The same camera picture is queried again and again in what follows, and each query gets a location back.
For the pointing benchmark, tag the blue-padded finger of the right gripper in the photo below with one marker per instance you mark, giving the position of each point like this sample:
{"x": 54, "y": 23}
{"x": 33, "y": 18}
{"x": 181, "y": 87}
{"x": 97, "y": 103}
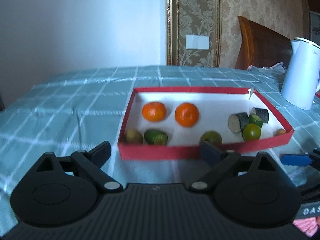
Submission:
{"x": 302, "y": 160}

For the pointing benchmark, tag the white wall switch panel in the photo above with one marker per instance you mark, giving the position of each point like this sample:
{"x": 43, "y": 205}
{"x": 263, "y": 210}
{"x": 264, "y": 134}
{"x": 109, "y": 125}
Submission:
{"x": 197, "y": 42}

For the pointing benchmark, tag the green cucumber chunk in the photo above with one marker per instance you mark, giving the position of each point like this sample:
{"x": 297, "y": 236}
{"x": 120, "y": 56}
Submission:
{"x": 155, "y": 137}
{"x": 255, "y": 119}

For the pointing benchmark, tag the brown longan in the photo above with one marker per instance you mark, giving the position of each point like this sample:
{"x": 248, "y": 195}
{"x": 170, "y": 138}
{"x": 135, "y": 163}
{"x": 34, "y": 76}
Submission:
{"x": 132, "y": 136}

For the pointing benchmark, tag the pink towel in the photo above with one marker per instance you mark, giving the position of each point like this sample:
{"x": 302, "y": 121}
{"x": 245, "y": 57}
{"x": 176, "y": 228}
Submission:
{"x": 309, "y": 226}

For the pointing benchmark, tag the white electric kettle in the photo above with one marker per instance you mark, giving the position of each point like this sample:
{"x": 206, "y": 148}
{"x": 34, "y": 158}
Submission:
{"x": 301, "y": 81}

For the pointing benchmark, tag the red shallow cardboard tray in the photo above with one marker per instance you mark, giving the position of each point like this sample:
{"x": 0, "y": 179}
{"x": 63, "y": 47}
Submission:
{"x": 215, "y": 105}

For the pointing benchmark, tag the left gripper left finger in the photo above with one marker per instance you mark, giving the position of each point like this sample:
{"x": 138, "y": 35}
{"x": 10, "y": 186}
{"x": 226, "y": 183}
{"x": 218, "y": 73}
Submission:
{"x": 87, "y": 165}

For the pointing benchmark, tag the gold picture frame moulding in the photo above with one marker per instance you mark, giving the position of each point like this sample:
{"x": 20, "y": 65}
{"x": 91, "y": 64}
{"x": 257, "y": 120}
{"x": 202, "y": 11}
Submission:
{"x": 193, "y": 17}

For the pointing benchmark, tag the large orange tangerine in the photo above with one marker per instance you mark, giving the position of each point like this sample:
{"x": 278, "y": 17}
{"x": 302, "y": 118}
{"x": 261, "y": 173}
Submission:
{"x": 187, "y": 114}

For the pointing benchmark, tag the green tomato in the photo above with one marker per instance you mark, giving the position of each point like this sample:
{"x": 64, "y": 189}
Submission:
{"x": 251, "y": 132}
{"x": 213, "y": 137}

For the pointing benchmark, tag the small orange tangerine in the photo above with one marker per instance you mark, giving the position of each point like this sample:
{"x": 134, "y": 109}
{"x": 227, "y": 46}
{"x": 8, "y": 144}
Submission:
{"x": 154, "y": 111}

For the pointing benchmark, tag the teal plaid bedsheet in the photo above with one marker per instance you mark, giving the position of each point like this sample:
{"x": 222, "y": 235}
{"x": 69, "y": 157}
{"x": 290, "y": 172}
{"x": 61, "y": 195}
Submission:
{"x": 79, "y": 110}

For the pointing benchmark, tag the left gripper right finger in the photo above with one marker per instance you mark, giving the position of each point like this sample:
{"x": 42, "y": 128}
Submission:
{"x": 221, "y": 166}

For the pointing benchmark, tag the colourful folded clothes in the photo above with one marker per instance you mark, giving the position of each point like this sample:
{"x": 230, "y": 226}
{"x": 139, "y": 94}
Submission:
{"x": 278, "y": 68}

